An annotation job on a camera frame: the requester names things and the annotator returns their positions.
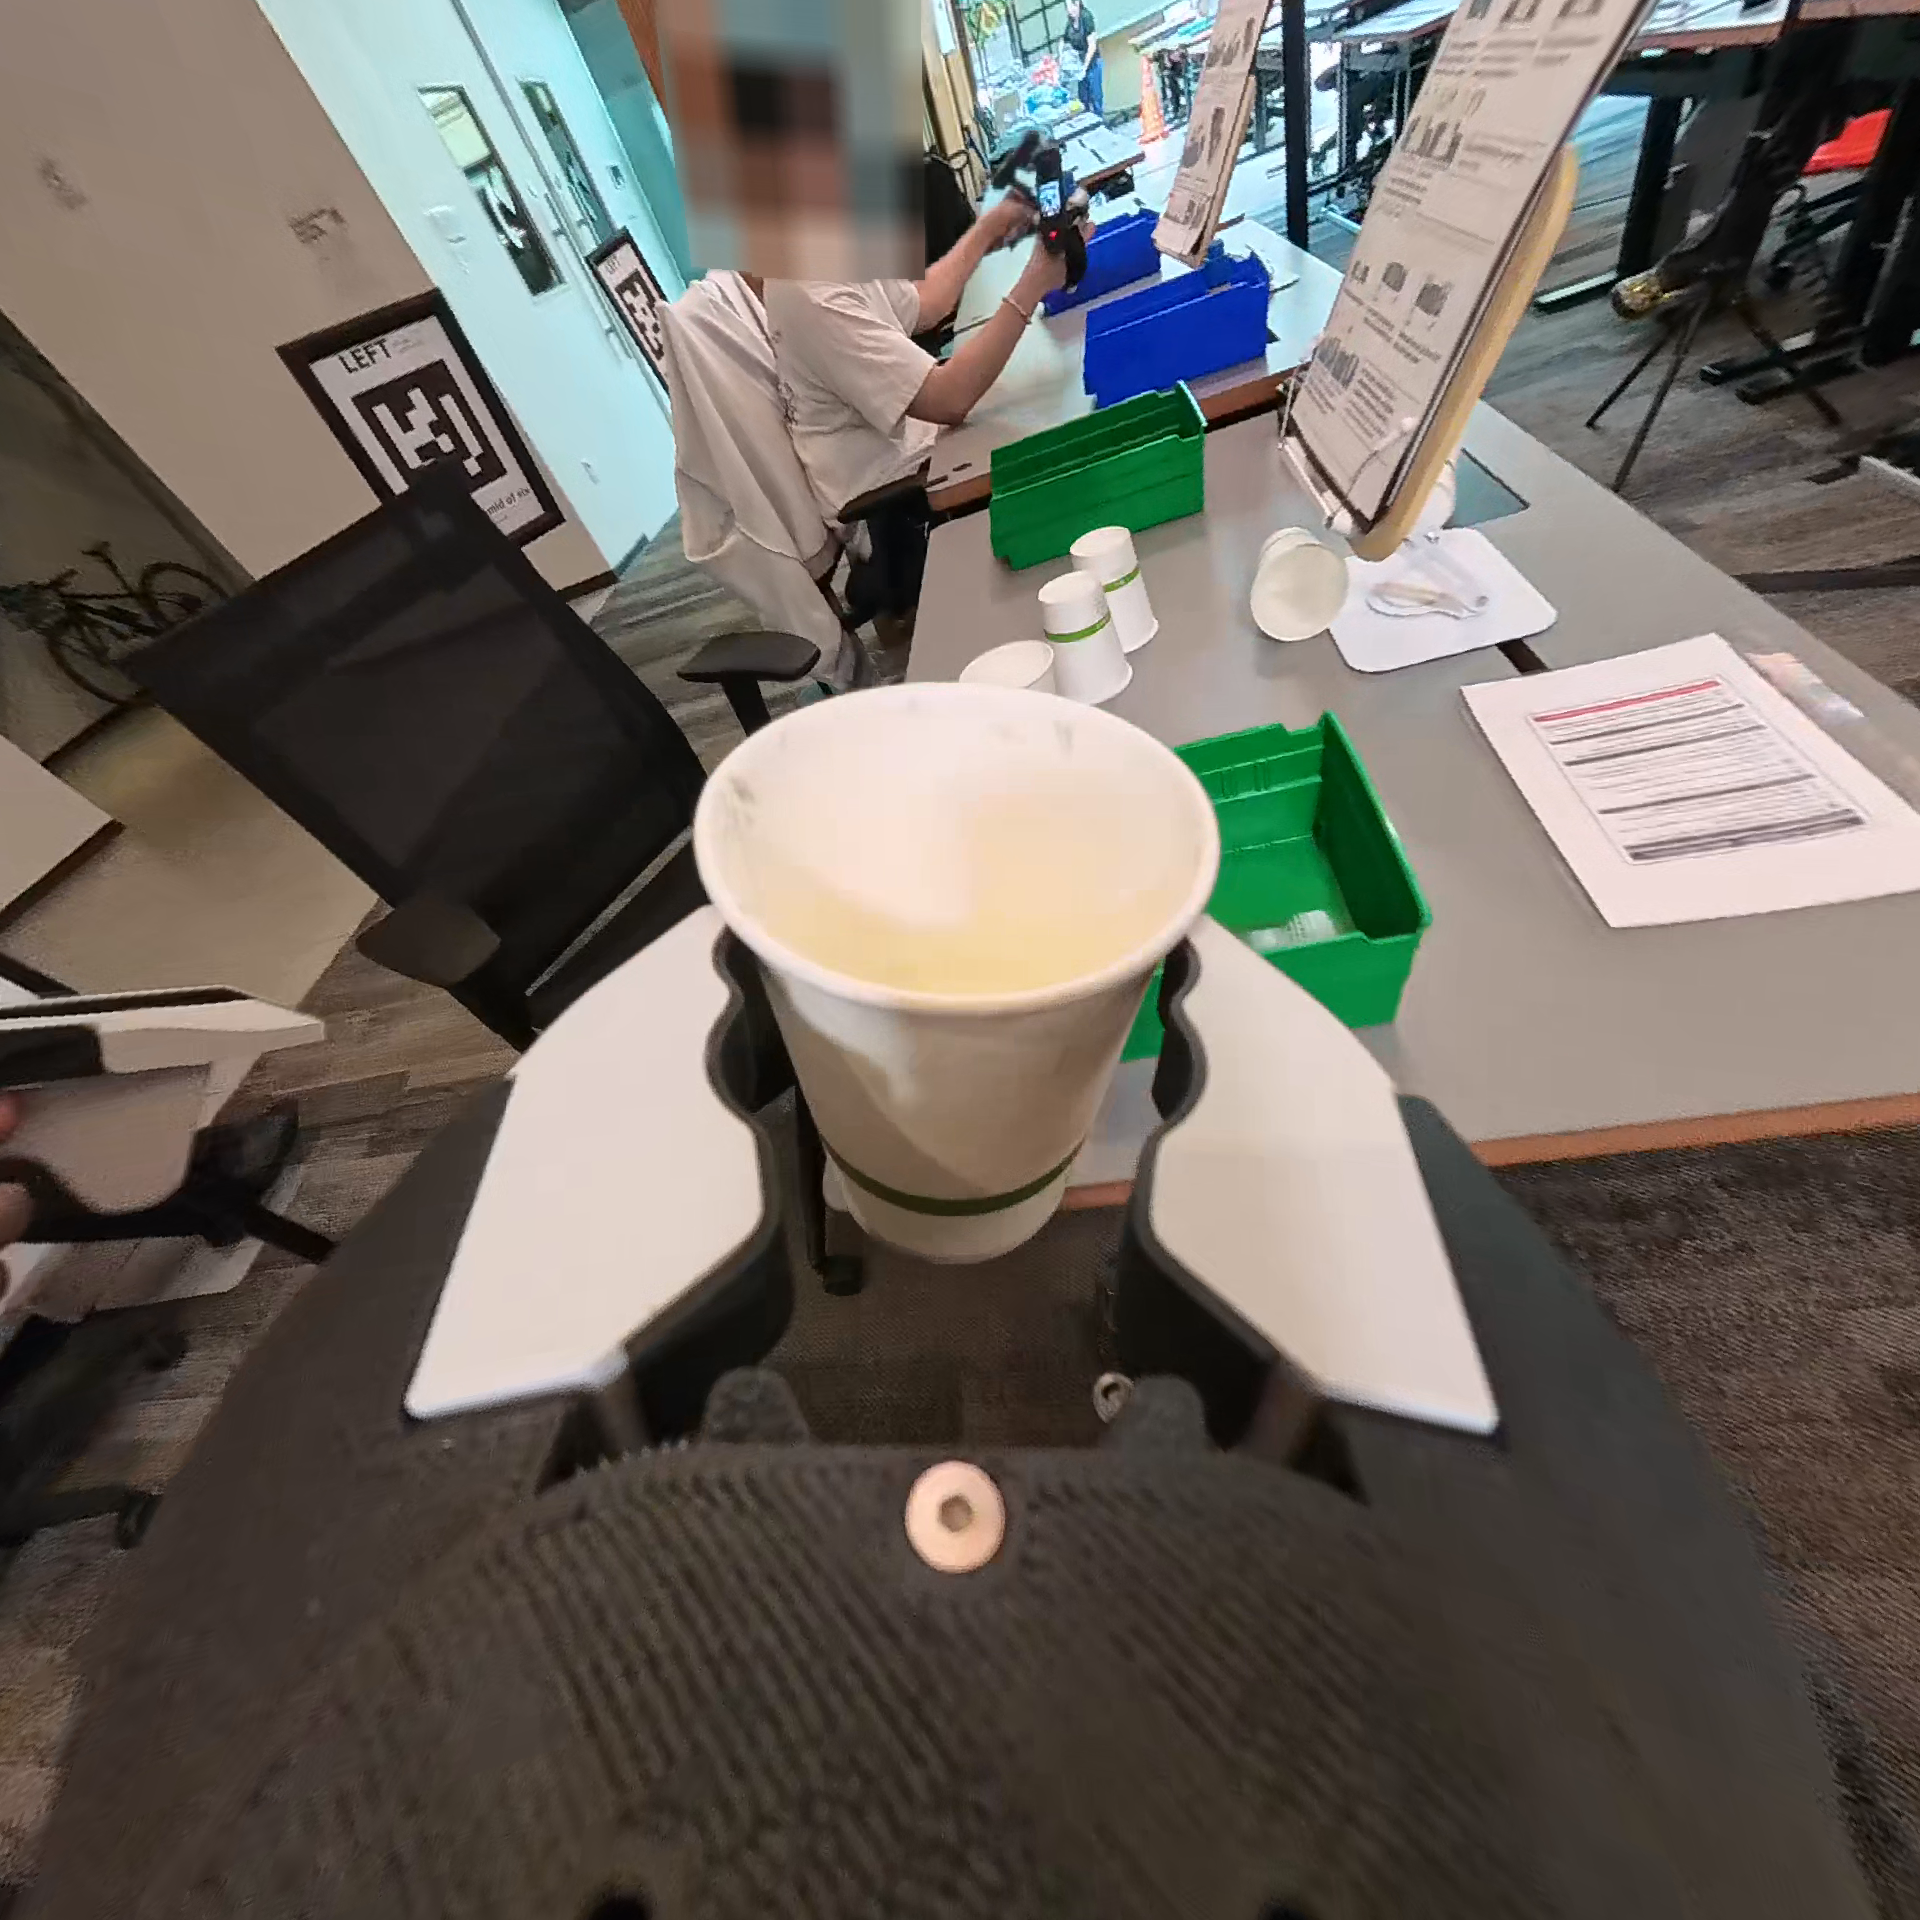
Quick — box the wooden document stand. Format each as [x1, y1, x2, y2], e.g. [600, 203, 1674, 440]
[1276, 0, 1659, 680]
[1149, 0, 1276, 269]

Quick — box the desk cable flap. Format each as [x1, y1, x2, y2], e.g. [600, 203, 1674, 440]
[1445, 450, 1534, 532]

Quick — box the laminated paper sheet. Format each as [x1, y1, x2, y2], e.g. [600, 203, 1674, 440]
[1458, 634, 1920, 926]

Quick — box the green plastic bin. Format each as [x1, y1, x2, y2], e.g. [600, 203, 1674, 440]
[1126, 712, 1432, 1058]
[994, 381, 1209, 571]

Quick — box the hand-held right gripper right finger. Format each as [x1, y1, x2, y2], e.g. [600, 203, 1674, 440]
[1114, 916, 1502, 1466]

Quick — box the blue plastic bin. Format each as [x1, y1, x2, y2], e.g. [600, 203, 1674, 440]
[1083, 246, 1273, 413]
[1042, 212, 1165, 319]

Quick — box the bicycle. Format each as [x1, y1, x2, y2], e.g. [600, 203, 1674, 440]
[0, 535, 232, 702]

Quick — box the black white marker poster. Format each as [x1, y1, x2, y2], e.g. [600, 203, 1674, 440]
[276, 293, 567, 543]
[589, 230, 676, 381]

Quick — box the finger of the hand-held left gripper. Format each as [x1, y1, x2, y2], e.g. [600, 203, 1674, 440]
[0, 982, 325, 1087]

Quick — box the black mesh office chair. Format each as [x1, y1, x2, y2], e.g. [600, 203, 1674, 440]
[116, 467, 820, 1290]

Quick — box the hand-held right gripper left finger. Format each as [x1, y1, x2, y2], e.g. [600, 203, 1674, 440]
[408, 898, 802, 1449]

